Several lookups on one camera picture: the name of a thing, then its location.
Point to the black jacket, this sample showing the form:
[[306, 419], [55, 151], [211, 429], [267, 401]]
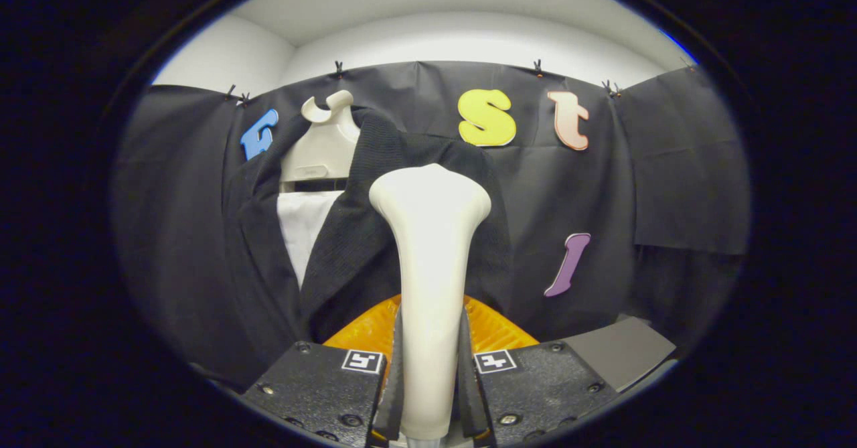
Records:
[[348, 254]]

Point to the white garment hanger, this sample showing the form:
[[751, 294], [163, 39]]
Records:
[[325, 146]]

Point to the white garment steamer head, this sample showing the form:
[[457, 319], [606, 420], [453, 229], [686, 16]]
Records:
[[432, 267]]

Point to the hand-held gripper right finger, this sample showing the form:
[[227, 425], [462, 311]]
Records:
[[466, 394]]

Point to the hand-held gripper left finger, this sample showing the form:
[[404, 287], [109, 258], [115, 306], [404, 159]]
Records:
[[395, 394]]

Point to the grey cabinet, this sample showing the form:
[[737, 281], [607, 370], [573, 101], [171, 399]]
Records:
[[622, 351]]

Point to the row of black clips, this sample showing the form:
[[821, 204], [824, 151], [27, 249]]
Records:
[[338, 67]]

